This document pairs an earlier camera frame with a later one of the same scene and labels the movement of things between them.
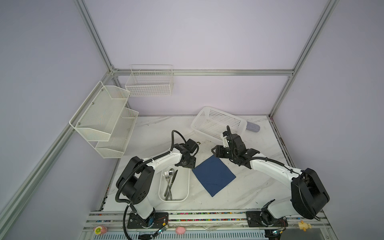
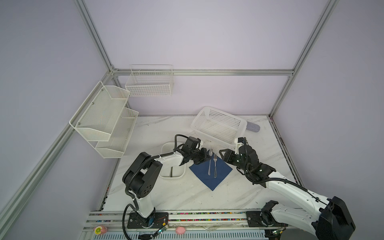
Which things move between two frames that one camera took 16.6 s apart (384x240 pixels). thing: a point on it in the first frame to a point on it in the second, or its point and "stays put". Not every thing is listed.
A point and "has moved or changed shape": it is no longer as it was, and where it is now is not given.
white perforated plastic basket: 210,123 stays put
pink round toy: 180,230 stays put
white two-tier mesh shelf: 102,119 stays put
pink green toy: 100,229 stays put
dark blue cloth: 214,175 has moved or changed shape
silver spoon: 171,173 to 210,152
